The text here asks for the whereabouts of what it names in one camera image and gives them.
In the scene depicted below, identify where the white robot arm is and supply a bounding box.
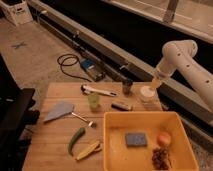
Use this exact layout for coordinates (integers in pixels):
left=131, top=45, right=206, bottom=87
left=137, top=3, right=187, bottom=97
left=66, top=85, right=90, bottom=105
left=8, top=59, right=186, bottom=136
left=155, top=40, right=213, bottom=113

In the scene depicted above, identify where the white paper cup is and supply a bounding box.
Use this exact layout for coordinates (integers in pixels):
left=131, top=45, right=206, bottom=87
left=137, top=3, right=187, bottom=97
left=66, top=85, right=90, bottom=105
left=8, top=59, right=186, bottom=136
left=140, top=86, right=159, bottom=111

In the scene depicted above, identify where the small dark cup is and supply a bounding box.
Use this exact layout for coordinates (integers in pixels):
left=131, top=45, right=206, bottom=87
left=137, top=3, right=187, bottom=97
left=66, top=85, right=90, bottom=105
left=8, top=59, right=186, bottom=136
left=122, top=79, right=133, bottom=95

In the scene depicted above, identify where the small green cup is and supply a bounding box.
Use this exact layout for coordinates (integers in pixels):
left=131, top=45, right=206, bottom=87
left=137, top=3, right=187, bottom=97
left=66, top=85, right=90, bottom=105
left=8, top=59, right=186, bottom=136
left=88, top=93, right=100, bottom=110

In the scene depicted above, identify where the orange peach fruit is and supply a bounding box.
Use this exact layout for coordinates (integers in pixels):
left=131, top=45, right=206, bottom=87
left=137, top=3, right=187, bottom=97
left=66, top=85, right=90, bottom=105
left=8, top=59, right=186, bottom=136
left=157, top=132, right=171, bottom=147

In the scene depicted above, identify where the blue and black device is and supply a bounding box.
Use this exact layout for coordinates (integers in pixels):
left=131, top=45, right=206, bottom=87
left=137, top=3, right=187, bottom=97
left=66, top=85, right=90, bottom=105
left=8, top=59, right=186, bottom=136
left=80, top=59, right=105, bottom=82

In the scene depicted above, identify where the yellow plastic bin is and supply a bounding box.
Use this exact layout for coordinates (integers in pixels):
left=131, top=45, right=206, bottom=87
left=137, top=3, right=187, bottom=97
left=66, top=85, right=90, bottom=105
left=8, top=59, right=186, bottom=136
left=103, top=111, right=199, bottom=171

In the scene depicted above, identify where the blue sponge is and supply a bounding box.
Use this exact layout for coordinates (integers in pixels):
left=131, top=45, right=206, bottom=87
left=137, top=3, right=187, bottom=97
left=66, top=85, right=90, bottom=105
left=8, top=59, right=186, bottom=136
left=125, top=133, right=147, bottom=147

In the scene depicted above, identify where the dark grape bunch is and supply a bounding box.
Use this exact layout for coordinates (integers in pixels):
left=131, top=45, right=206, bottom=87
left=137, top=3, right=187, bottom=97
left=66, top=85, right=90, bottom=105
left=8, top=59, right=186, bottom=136
left=152, top=148, right=169, bottom=170

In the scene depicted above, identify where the metal spoon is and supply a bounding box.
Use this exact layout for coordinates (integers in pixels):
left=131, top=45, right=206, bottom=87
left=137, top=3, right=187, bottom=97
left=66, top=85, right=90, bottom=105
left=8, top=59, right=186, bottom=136
left=72, top=112, right=97, bottom=128

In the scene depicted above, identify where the green chili pepper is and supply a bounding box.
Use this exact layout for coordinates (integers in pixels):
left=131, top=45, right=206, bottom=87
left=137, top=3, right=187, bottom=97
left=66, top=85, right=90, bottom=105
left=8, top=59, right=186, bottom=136
left=68, top=127, right=86, bottom=156

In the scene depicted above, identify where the black equipment at left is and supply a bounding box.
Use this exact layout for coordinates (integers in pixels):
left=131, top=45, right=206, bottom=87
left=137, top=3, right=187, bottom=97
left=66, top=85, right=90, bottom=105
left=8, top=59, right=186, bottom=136
left=0, top=54, right=40, bottom=171

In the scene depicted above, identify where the white storage crate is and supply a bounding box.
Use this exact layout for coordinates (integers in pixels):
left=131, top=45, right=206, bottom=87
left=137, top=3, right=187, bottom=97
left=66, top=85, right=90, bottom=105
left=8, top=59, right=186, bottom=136
left=0, top=0, right=33, bottom=26

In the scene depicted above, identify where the white handled tool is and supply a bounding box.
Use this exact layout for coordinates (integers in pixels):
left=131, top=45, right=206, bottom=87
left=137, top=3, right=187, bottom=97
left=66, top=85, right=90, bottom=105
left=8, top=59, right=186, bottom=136
left=81, top=84, right=116, bottom=97

